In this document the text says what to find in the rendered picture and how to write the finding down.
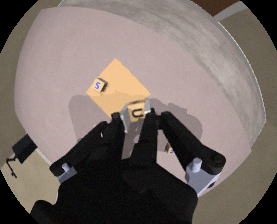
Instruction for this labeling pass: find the tan flat mat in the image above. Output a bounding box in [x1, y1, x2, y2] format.
[86, 58, 151, 119]

